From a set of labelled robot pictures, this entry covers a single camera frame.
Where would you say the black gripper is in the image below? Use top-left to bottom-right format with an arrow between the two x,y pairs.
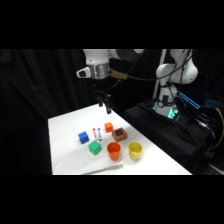
94,88 -> 113,115

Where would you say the brown block with blue square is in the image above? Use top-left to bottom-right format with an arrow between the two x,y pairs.
111,127 -> 129,143

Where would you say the small orange cube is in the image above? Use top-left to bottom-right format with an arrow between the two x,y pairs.
103,122 -> 115,134

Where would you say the blue marker pen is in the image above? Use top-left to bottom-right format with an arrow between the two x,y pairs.
96,127 -> 103,142

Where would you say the blue cube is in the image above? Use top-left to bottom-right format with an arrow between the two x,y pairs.
77,131 -> 90,145

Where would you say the green cube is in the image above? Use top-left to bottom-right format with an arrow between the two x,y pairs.
87,140 -> 103,156

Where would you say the orange plastic cup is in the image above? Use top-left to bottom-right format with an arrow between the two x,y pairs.
106,141 -> 122,162

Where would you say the yellow plastic cup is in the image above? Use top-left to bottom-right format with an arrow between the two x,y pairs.
128,141 -> 144,162

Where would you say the black curtain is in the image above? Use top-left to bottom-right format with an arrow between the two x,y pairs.
0,49 -> 224,176

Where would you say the black cloth covered stand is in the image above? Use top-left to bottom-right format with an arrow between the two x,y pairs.
122,99 -> 216,176

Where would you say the blue lit device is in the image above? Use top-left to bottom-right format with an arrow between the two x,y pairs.
175,90 -> 202,110

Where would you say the tan cable connector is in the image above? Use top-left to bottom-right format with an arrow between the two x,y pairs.
110,70 -> 128,81

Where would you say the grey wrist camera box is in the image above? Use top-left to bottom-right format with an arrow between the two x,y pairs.
75,66 -> 92,79

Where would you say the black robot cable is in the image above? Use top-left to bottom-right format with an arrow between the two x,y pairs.
125,54 -> 194,82

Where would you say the yellow cable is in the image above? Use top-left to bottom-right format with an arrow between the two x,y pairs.
211,107 -> 224,151

